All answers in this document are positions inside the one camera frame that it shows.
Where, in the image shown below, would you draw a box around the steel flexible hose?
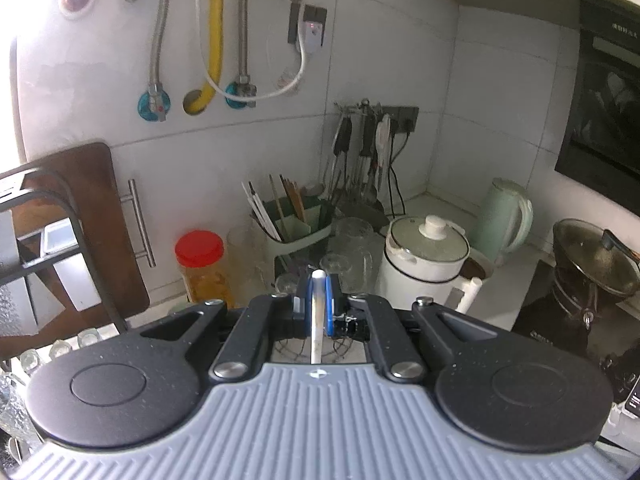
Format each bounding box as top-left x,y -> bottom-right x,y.
227,0 -> 307,106
121,0 -> 174,111

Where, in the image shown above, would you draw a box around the floral bowl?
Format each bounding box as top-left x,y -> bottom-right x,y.
459,254 -> 496,282

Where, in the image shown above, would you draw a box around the black range hood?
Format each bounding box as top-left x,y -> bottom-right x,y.
554,0 -> 640,202

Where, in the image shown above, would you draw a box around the white scissors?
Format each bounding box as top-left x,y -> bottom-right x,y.
375,112 -> 393,191

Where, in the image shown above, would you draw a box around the black metal dish rack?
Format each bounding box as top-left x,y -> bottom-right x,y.
0,164 -> 133,361

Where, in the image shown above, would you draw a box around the black wok with glass lid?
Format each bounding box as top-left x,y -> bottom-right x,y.
551,217 -> 640,333

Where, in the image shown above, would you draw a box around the green electric kettle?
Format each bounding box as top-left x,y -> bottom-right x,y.
470,177 -> 534,267

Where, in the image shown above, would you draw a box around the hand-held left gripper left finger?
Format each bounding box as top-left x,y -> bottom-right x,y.
141,272 -> 313,382

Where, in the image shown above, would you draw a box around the textured glass pitcher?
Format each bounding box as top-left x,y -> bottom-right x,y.
0,367 -> 36,448

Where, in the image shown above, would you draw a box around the white electric pot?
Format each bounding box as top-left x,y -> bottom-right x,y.
375,214 -> 484,321

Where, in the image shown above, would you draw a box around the round red white wall hook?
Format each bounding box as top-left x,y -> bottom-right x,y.
56,0 -> 97,22

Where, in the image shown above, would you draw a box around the red-lid plastic jar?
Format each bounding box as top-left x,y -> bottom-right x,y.
174,230 -> 237,311

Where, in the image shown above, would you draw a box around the clear stemmed glass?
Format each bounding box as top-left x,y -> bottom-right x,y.
274,272 -> 301,297
319,252 -> 353,286

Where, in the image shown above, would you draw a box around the white rack holder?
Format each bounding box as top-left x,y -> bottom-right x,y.
41,219 -> 81,257

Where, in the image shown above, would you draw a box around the patterned steel cleaver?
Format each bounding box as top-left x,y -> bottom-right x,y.
0,207 -> 41,338

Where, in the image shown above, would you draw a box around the blue pipe flange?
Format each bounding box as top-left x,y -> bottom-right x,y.
224,76 -> 259,109
137,85 -> 174,124

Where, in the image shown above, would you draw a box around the black wall socket strip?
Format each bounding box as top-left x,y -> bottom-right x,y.
380,105 -> 420,136

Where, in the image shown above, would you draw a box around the dark wooden cutting board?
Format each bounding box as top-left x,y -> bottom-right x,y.
0,141 -> 157,323

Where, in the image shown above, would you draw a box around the green chopstick holder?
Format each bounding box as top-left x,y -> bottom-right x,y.
250,199 -> 335,273

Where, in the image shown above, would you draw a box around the yellow pipe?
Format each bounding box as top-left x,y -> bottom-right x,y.
184,0 -> 227,116

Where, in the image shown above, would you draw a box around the black power cable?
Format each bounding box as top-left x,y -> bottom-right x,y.
387,132 -> 416,216

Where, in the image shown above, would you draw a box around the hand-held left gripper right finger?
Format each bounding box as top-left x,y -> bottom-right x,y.
326,275 -> 501,383

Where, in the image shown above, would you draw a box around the row of hanging kitchen utensils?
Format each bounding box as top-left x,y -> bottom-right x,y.
320,110 -> 396,221

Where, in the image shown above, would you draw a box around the black induction cooker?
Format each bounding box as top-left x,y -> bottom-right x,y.
511,259 -> 640,386

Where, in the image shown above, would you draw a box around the wall socket with white plug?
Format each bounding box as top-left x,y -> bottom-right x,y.
287,2 -> 329,56

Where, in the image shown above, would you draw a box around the steel wall hook rail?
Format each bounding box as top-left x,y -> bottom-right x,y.
334,100 -> 386,113

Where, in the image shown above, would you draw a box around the white cable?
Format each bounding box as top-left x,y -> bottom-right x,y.
188,0 -> 310,99

